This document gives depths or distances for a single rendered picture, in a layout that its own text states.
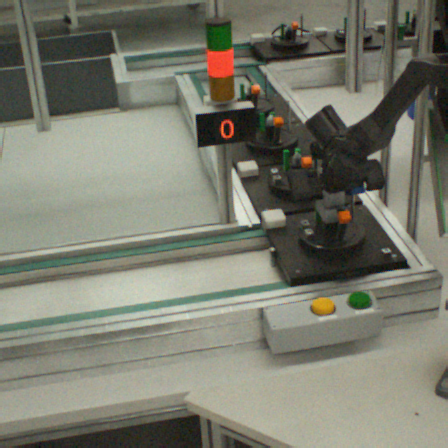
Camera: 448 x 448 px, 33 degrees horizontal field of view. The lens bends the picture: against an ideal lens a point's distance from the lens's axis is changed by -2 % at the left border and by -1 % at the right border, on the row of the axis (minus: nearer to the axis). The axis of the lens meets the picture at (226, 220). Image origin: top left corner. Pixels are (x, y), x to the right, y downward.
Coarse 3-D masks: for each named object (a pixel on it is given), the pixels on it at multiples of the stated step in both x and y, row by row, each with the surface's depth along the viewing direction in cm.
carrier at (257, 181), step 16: (288, 160) 180; (320, 160) 190; (240, 176) 184; (256, 176) 184; (272, 176) 178; (256, 192) 177; (272, 192) 176; (288, 192) 173; (256, 208) 170; (272, 208) 170; (288, 208) 169; (304, 208) 169
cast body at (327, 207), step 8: (328, 192) 150; (336, 192) 150; (344, 192) 151; (320, 200) 152; (328, 200) 151; (336, 200) 151; (320, 208) 154; (328, 208) 151; (336, 208) 151; (344, 208) 151; (328, 216) 151; (336, 216) 151
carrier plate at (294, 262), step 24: (288, 216) 166; (312, 216) 166; (360, 216) 165; (288, 240) 158; (384, 240) 156; (288, 264) 150; (312, 264) 149; (336, 264) 149; (360, 264) 148; (384, 264) 148
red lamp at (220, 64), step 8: (208, 56) 145; (216, 56) 144; (224, 56) 144; (232, 56) 146; (208, 64) 146; (216, 64) 145; (224, 64) 145; (232, 64) 146; (216, 72) 145; (224, 72) 145; (232, 72) 147
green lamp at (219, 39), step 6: (210, 30) 142; (216, 30) 141; (222, 30) 141; (228, 30) 142; (210, 36) 142; (216, 36) 142; (222, 36) 142; (228, 36) 143; (210, 42) 143; (216, 42) 142; (222, 42) 142; (228, 42) 143; (210, 48) 144; (216, 48) 143; (222, 48) 143; (228, 48) 144
